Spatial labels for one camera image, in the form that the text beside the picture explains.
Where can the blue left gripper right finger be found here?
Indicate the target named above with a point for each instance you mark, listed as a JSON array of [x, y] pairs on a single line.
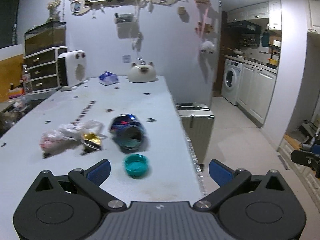
[[220, 173]]

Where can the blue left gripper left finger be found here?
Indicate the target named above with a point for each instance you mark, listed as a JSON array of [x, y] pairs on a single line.
[[99, 172]]

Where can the teal plastic bottle cap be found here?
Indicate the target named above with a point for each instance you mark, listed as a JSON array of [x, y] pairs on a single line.
[[136, 165]]

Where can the white low cabinet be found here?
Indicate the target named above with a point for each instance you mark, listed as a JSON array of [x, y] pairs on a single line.
[[305, 174]]

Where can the gold foil wrapper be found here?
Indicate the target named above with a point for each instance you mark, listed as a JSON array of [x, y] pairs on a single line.
[[91, 142]]

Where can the crushed blue soda can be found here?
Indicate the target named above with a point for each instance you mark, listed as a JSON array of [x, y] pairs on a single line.
[[128, 133]]

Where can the white crumpled plastic bag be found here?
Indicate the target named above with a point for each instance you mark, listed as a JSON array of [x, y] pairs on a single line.
[[68, 136]]

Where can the beige ribbed rolling suitcase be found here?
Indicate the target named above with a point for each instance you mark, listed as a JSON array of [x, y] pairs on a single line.
[[198, 122]]

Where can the white kitchen cabinets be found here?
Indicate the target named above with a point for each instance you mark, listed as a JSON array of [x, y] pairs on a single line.
[[255, 91]]

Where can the blue tissue pack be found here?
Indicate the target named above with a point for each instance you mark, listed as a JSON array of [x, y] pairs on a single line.
[[108, 78]]

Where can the white washing machine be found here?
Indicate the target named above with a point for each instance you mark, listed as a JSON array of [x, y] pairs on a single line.
[[231, 80]]

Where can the white cat-shaped ceramic box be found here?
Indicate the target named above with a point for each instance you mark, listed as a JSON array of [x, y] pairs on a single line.
[[142, 73]]

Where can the white space heater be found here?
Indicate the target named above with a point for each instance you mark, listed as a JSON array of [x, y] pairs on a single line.
[[71, 67]]

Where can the water bottle red label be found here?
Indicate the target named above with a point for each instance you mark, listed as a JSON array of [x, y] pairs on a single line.
[[26, 77]]

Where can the dark drawer cabinet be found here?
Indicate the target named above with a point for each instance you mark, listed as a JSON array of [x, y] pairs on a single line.
[[43, 68]]

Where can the glass fish tank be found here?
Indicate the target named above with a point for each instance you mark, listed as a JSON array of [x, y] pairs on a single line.
[[48, 35]]

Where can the dried flower bouquet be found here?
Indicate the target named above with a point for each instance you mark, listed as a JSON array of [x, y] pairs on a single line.
[[52, 7]]

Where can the white plush wall toy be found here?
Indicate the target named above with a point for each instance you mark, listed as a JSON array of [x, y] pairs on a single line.
[[207, 47]]

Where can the wall-mounted organizer pocket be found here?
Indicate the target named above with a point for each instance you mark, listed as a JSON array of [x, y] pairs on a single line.
[[127, 25]]

